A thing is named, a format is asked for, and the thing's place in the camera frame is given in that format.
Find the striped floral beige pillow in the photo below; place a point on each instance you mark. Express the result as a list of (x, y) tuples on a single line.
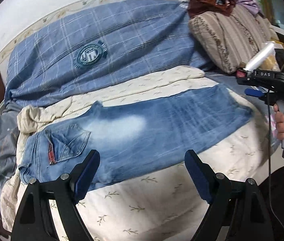
[(231, 40)]

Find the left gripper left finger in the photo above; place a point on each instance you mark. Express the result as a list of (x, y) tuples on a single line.
[(34, 219)]

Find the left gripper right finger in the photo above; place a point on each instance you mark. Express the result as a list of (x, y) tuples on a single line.
[(239, 206)]

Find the light blue denim jeans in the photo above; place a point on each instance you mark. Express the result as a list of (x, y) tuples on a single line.
[(134, 139)]

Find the red label small bottle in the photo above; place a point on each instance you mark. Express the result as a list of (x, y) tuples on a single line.
[(241, 72)]

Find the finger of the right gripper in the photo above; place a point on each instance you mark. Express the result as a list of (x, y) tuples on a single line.
[(253, 93)]

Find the blue plaid quilt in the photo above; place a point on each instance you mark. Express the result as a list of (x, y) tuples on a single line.
[(100, 47)]

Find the cream leaf-print blanket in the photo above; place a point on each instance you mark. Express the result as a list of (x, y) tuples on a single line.
[(162, 205)]

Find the purple cloth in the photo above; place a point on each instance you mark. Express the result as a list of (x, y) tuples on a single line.
[(252, 6)]

